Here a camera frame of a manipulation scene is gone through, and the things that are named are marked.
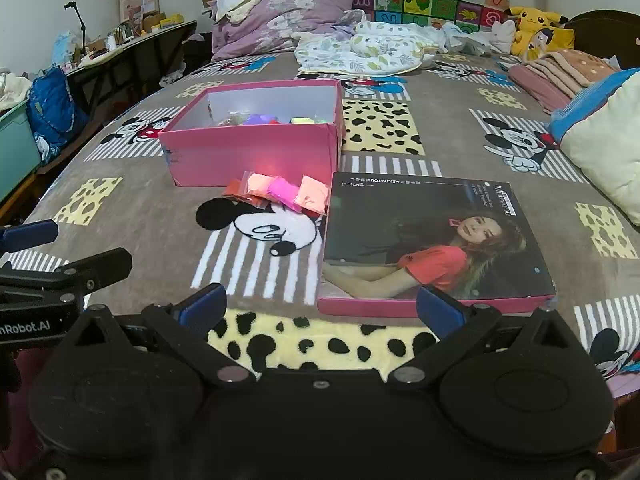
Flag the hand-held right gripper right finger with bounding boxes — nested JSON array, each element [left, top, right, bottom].
[[387, 285, 583, 393]]

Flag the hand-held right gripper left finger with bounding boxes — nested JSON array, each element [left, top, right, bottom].
[[62, 282, 258, 393]]

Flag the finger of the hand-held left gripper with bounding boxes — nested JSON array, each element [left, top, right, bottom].
[[0, 247, 133, 293], [0, 220, 59, 253]]

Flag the box lid with photo print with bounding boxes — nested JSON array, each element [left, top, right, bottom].
[[316, 171, 557, 320]]

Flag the orange-red clay packet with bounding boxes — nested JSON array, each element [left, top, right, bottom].
[[223, 178, 252, 202]]

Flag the salmon clay packet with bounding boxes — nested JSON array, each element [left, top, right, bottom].
[[243, 172, 274, 199]]

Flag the magenta clay packet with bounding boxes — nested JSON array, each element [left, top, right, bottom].
[[267, 177, 304, 211]]

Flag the peach clay packet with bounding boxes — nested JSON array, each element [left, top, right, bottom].
[[294, 175, 331, 216]]

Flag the pink cardboard box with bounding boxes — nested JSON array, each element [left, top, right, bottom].
[[159, 79, 345, 188]]

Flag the pile of coloured clay packets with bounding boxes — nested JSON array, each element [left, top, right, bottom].
[[215, 110, 333, 128]]

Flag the cartoon mouse printed blanket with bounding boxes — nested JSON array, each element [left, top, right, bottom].
[[0, 52, 640, 401]]

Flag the teal storage bin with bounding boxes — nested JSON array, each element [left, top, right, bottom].
[[0, 97, 43, 202]]

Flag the blue fabric bag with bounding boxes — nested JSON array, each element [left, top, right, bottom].
[[27, 66, 90, 151]]

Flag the pile of light clothes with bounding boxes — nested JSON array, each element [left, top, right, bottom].
[[0, 67, 33, 111]]

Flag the light blue packet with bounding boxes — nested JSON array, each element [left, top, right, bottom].
[[52, 30, 78, 68]]

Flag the cluttered desk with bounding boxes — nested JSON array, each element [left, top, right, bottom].
[[65, 20, 198, 93]]

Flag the black phone stand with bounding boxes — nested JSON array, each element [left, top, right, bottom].
[[64, 1, 92, 56]]

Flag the blue and cream pillow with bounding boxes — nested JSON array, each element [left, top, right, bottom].
[[550, 67, 640, 226]]

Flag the cardboard picture box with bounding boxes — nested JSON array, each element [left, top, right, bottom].
[[119, 0, 161, 23]]

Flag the folded pink and tan blanket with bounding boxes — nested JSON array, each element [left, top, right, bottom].
[[509, 49, 621, 113]]

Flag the white leaf-print blanket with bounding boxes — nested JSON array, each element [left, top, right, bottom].
[[294, 22, 441, 77]]

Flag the white crumpled cloth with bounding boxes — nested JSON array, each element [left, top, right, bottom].
[[440, 17, 516, 56]]

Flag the purple floral quilt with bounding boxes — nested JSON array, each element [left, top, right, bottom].
[[212, 0, 356, 61]]

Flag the yellow plush toy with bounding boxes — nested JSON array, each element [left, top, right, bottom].
[[509, 5, 576, 61]]

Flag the colourful alphabet foam mat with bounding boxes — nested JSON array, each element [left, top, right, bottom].
[[320, 0, 511, 36]]

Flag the dark wooden headboard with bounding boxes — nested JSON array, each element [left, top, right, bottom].
[[567, 10, 640, 71]]

